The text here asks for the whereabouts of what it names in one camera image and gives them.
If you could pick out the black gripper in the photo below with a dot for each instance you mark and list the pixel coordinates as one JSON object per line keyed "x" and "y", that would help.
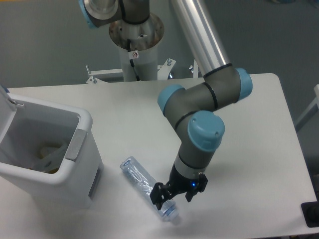
{"x": 177, "y": 184}

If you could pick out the crushed clear plastic bottle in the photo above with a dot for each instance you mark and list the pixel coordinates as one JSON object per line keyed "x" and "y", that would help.
{"x": 143, "y": 183}

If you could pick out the white plastic wrapper pouch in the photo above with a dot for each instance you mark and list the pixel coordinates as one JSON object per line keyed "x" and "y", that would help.
{"x": 51, "y": 158}

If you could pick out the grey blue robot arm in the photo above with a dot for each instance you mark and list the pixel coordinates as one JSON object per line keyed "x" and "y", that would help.
{"x": 190, "y": 112}

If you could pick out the yellow trash in bin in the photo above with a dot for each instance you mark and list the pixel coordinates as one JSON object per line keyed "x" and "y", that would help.
{"x": 53, "y": 171}

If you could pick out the white open trash can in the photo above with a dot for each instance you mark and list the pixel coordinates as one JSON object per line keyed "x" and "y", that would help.
{"x": 29, "y": 124}

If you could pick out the black clamp at table edge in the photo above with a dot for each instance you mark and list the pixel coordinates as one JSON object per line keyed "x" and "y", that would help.
{"x": 311, "y": 213}

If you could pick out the white metal base frame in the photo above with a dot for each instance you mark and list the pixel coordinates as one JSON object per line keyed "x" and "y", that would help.
{"x": 165, "y": 72}

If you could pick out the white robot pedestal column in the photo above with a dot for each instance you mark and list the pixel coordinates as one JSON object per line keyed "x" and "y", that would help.
{"x": 138, "y": 47}

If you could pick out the white frame at right edge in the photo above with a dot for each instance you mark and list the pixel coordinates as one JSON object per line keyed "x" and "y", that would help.
{"x": 309, "y": 112}

